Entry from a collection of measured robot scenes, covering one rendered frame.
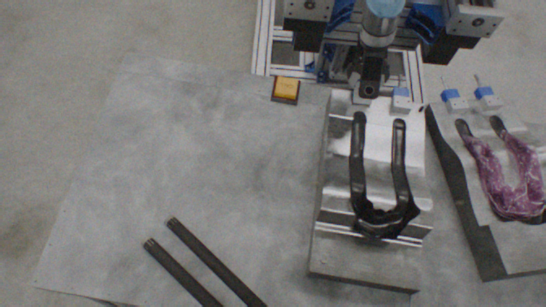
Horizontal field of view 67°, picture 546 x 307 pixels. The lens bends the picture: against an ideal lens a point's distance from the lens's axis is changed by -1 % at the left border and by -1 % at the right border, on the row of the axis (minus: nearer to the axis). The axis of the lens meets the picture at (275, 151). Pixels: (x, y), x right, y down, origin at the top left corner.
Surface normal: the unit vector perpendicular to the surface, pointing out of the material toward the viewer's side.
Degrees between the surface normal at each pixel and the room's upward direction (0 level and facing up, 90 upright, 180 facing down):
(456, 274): 0
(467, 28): 90
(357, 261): 0
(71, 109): 0
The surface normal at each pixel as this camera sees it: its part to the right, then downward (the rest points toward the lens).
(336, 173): 0.14, -0.81
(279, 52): 0.07, -0.45
